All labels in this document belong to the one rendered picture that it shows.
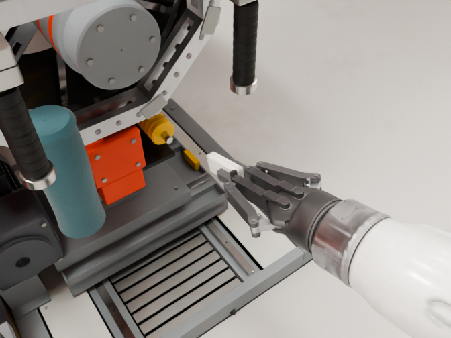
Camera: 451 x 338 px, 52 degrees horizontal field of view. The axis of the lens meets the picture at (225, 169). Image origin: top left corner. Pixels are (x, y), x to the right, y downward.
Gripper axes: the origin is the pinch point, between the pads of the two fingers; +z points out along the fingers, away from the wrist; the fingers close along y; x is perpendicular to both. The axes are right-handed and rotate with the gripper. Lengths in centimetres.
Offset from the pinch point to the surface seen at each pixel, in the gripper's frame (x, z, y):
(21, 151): -13.4, 6.7, 23.6
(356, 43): 49, 88, -143
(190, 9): -14.0, 30.7, -19.3
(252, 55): -12.9, 3.7, -11.3
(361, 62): 52, 77, -133
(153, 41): -17.9, 11.1, 0.4
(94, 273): 45, 47, 16
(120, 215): 36, 50, 3
